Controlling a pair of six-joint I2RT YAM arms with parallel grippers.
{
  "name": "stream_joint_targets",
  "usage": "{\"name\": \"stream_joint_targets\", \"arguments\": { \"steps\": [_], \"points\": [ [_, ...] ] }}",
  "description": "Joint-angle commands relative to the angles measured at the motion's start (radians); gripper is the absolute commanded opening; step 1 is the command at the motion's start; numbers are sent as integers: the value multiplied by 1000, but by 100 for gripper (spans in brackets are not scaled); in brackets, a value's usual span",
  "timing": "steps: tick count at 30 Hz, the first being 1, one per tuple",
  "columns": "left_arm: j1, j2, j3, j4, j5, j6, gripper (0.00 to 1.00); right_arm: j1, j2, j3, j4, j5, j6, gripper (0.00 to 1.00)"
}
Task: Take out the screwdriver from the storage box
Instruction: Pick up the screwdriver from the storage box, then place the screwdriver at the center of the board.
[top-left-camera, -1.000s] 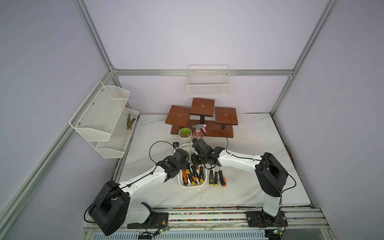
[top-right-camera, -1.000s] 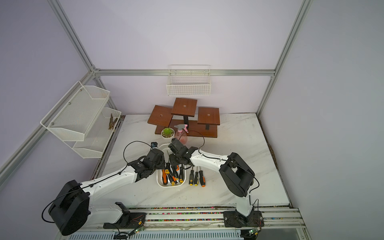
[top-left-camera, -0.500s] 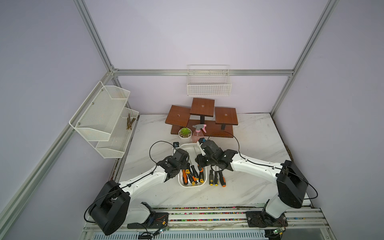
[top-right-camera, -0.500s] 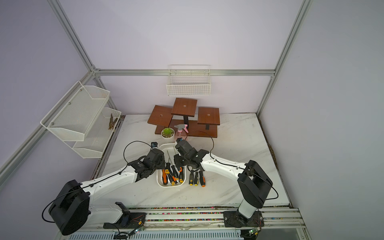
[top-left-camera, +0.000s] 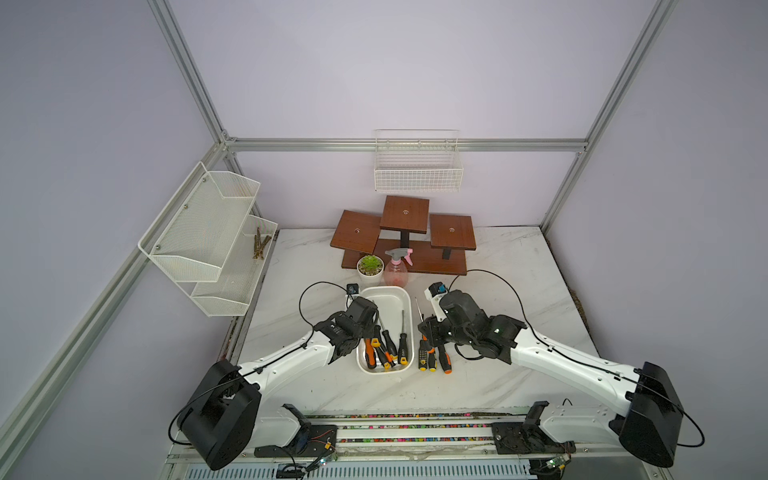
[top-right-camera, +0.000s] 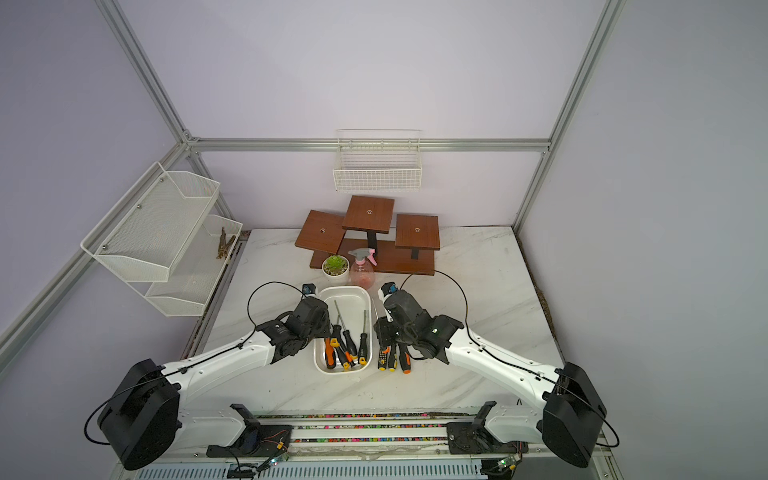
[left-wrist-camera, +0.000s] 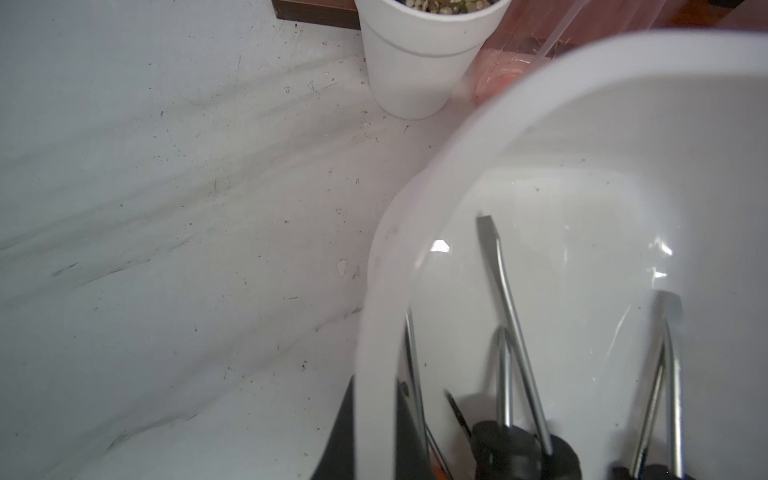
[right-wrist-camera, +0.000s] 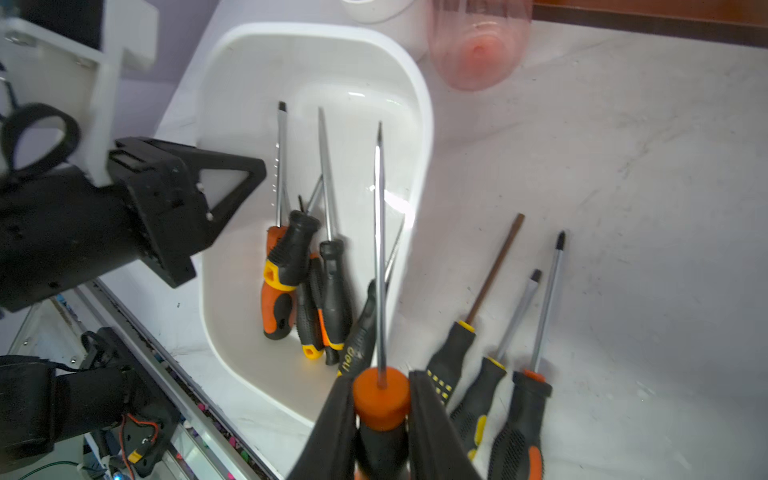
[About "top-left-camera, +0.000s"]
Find white plastic storage box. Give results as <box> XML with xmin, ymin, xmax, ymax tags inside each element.
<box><xmin>356</xmin><ymin>286</ymin><xmax>419</xmax><ymax>376</ymax></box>

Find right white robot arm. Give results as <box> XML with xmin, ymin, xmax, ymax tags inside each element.
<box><xmin>418</xmin><ymin>282</ymin><xmax>684</xmax><ymax>468</ymax></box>

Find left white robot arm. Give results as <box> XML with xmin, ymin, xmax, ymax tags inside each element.
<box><xmin>172</xmin><ymin>296</ymin><xmax>378</xmax><ymax>471</ymax></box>

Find small potted green plant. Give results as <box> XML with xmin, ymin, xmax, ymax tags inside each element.
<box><xmin>356</xmin><ymin>255</ymin><xmax>385</xmax><ymax>286</ymax></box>

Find pink spray bottle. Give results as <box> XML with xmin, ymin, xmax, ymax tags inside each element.
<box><xmin>383</xmin><ymin>247</ymin><xmax>413</xmax><ymax>288</ymax></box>

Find brown wooden tiered stand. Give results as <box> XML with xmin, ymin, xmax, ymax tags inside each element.
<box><xmin>330</xmin><ymin>195</ymin><xmax>477</xmax><ymax>275</ymax></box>

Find lower white mesh shelf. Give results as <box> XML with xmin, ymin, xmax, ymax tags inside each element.
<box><xmin>189</xmin><ymin>215</ymin><xmax>278</xmax><ymax>317</ymax></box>

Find white mesh shelf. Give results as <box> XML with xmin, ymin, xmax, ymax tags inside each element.
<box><xmin>138</xmin><ymin>163</ymin><xmax>260</xmax><ymax>283</ymax></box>
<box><xmin>189</xmin><ymin>215</ymin><xmax>278</xmax><ymax>317</ymax></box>

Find brown twigs on shelf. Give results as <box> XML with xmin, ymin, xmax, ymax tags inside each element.
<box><xmin>253</xmin><ymin>228</ymin><xmax>272</xmax><ymax>260</ymax></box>

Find upper white mesh shelf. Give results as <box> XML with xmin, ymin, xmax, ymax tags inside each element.
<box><xmin>138</xmin><ymin>163</ymin><xmax>260</xmax><ymax>283</ymax></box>

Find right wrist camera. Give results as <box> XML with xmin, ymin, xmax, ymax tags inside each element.
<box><xmin>424</xmin><ymin>282</ymin><xmax>448</xmax><ymax>307</ymax></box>

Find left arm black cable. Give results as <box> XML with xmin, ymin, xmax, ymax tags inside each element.
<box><xmin>167</xmin><ymin>280</ymin><xmax>355</xmax><ymax>448</ymax></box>

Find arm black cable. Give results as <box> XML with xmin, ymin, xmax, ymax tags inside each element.
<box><xmin>448</xmin><ymin>268</ymin><xmax>706</xmax><ymax>449</ymax></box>
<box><xmin>167</xmin><ymin>280</ymin><xmax>355</xmax><ymax>448</ymax></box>

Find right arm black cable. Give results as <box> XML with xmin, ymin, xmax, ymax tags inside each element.
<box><xmin>448</xmin><ymin>268</ymin><xmax>706</xmax><ymax>449</ymax></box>

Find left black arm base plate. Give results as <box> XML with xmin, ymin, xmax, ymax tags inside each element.
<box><xmin>252</xmin><ymin>403</ymin><xmax>339</xmax><ymax>458</ymax></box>

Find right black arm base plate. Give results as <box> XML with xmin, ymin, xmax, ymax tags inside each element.
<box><xmin>491</xmin><ymin>401</ymin><xmax>575</xmax><ymax>455</ymax></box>

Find white wire wall basket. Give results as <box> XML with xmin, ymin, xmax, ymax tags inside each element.
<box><xmin>373</xmin><ymin>129</ymin><xmax>464</xmax><ymax>193</ymax></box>

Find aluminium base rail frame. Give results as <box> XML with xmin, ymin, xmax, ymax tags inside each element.
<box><xmin>160</xmin><ymin>412</ymin><xmax>671</xmax><ymax>479</ymax></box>

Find aluminium cage frame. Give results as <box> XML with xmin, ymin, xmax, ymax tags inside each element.
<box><xmin>0</xmin><ymin>0</ymin><xmax>679</xmax><ymax>457</ymax></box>

